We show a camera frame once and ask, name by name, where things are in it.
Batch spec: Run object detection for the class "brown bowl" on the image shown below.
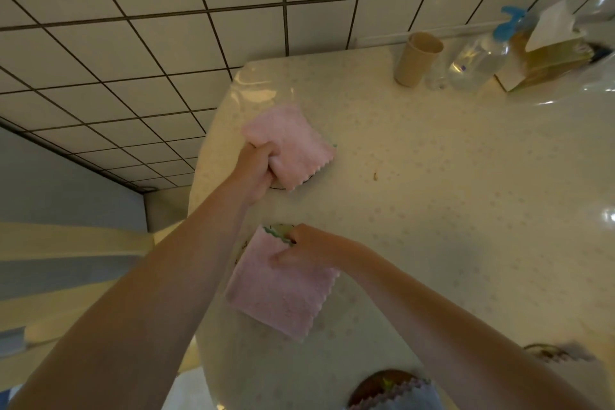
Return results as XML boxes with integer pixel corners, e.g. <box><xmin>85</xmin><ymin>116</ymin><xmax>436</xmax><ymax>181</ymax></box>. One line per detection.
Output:
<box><xmin>347</xmin><ymin>368</ymin><xmax>420</xmax><ymax>409</ymax></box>

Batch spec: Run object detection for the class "light blue cloth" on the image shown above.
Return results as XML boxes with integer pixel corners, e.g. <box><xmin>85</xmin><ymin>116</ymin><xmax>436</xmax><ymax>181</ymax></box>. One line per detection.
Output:
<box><xmin>347</xmin><ymin>377</ymin><xmax>445</xmax><ymax>410</ymax></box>

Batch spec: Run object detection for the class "small clear glass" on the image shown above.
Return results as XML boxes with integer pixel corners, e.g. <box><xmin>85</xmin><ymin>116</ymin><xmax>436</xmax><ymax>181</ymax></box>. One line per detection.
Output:
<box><xmin>425</xmin><ymin>58</ymin><xmax>450</xmax><ymax>91</ymax></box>

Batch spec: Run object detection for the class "person's right hand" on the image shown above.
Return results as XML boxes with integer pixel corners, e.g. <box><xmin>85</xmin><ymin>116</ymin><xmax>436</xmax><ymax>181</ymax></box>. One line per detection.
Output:
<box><xmin>268</xmin><ymin>224</ymin><xmax>369</xmax><ymax>276</ymax></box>

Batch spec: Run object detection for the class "beige cup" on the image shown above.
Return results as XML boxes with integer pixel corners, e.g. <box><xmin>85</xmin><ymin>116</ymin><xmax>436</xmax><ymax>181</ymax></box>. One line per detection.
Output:
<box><xmin>394</xmin><ymin>31</ymin><xmax>445</xmax><ymax>88</ymax></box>

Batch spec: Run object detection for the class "white patterned plate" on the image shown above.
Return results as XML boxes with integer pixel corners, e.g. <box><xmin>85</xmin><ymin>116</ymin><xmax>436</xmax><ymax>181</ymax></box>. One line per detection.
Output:
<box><xmin>522</xmin><ymin>342</ymin><xmax>573</xmax><ymax>363</ymax></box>
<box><xmin>268</xmin><ymin>171</ymin><xmax>316</xmax><ymax>192</ymax></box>
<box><xmin>234</xmin><ymin>223</ymin><xmax>297</xmax><ymax>267</ymax></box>

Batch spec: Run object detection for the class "person's left hand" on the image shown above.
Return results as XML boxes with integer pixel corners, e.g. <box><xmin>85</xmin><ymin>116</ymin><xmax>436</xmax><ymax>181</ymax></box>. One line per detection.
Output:
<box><xmin>225</xmin><ymin>142</ymin><xmax>281</xmax><ymax>207</ymax></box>

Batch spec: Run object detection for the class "clear spray bottle blue trigger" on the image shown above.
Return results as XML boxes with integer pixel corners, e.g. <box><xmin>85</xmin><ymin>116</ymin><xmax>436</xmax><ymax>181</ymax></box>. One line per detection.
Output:
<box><xmin>447</xmin><ymin>6</ymin><xmax>528</xmax><ymax>93</ymax></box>

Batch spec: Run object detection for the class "person's left forearm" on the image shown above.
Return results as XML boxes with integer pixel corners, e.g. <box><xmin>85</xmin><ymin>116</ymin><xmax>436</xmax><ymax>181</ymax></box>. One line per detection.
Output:
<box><xmin>9</xmin><ymin>178</ymin><xmax>252</xmax><ymax>410</ymax></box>

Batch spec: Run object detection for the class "person's right forearm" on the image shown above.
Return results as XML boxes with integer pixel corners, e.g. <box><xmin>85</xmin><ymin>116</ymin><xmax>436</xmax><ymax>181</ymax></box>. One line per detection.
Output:
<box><xmin>355</xmin><ymin>250</ymin><xmax>599</xmax><ymax>410</ymax></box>

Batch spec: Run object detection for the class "pink fluffy cloth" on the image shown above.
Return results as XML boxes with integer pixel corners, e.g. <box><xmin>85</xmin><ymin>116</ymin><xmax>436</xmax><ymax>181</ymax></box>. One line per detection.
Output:
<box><xmin>225</xmin><ymin>225</ymin><xmax>342</xmax><ymax>343</ymax></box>
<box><xmin>240</xmin><ymin>103</ymin><xmax>338</xmax><ymax>192</ymax></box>

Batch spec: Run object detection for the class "yellow tissue box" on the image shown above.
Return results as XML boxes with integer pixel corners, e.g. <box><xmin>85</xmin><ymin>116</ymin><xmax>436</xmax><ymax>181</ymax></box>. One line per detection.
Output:
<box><xmin>495</xmin><ymin>0</ymin><xmax>595</xmax><ymax>93</ymax></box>

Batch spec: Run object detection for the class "white cloth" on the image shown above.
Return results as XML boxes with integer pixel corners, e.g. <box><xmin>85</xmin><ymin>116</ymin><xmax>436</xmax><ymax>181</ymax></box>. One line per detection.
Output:
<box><xmin>542</xmin><ymin>340</ymin><xmax>613</xmax><ymax>406</ymax></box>

